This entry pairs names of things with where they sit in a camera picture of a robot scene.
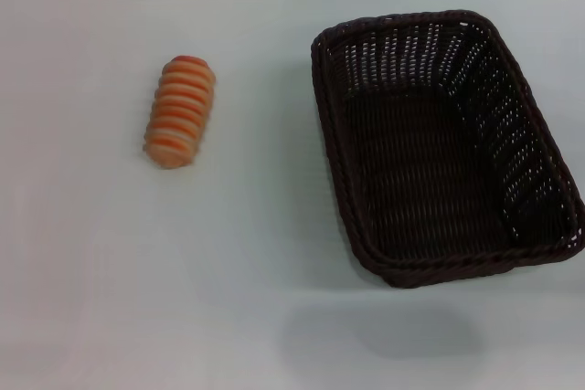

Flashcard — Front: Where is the dark brown woven basket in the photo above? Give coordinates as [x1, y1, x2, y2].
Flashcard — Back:
[309, 9, 585, 290]

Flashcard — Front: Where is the orange striped bread roll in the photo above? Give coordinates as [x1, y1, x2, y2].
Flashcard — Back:
[143, 55, 217, 169]

